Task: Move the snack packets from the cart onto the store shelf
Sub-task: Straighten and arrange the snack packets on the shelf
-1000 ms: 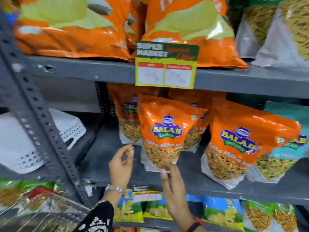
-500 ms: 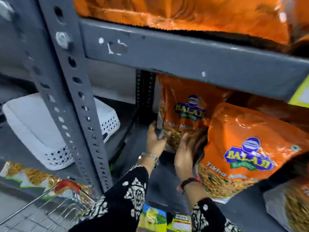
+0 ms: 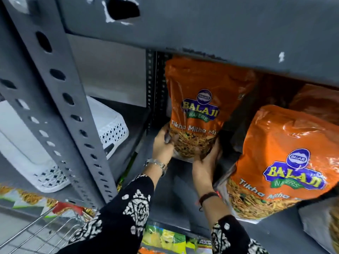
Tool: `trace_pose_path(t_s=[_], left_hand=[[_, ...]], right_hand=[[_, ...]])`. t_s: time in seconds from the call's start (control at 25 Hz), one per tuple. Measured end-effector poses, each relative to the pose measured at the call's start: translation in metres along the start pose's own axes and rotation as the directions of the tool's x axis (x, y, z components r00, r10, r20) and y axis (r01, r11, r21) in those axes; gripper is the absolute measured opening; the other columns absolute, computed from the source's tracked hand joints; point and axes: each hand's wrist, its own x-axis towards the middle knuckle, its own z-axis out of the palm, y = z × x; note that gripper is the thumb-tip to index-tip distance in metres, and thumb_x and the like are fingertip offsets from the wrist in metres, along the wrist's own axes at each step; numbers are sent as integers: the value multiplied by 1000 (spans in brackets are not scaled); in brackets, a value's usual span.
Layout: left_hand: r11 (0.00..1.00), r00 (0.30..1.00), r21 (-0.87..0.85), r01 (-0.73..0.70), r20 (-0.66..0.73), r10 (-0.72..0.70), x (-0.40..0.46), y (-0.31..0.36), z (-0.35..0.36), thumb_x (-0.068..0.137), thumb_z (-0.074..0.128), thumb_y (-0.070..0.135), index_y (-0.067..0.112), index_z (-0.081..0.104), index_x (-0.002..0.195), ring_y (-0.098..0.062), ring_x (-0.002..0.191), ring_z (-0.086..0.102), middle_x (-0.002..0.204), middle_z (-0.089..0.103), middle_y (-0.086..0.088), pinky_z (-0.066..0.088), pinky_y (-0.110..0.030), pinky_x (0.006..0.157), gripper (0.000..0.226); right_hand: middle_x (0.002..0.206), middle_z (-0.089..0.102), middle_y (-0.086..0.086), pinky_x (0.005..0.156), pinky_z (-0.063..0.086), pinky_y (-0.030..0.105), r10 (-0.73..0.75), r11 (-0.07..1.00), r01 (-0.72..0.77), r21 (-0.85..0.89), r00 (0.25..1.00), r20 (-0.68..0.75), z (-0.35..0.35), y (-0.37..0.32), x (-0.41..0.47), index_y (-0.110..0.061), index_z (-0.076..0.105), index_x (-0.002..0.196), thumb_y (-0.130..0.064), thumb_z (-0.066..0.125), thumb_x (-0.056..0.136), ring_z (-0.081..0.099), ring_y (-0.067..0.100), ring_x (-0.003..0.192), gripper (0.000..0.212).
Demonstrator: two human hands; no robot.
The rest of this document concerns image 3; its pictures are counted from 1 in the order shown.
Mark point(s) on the person's left hand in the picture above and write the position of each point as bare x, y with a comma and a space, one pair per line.
160, 148

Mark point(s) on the person's right hand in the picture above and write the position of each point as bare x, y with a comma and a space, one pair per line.
203, 171

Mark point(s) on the person's left fingers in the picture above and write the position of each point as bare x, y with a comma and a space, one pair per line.
168, 136

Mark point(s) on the person's right thumb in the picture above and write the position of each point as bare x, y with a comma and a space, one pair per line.
217, 150

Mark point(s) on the orange snack packet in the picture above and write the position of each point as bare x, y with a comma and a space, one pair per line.
197, 103
315, 103
280, 161

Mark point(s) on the person's right forearm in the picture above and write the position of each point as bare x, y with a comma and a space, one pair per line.
225, 230

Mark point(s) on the person's left forearm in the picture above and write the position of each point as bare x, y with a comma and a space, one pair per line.
124, 208

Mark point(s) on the red black wrist thread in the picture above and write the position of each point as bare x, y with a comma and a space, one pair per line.
208, 197

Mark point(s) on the dark perforated rear upright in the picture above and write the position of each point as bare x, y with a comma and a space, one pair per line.
156, 89

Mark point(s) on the green slim packet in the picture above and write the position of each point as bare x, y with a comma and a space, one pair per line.
127, 170

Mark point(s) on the yellow green snack packet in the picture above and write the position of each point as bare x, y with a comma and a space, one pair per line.
198, 246
164, 239

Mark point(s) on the silver white snack packet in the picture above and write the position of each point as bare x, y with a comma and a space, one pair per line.
321, 224

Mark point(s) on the white plastic lattice basket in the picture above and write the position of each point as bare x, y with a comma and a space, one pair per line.
23, 153

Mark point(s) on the white green snack packet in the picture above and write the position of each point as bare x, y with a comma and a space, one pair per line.
23, 198

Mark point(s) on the grey perforated metal upright post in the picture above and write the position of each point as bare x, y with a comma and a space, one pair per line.
68, 113

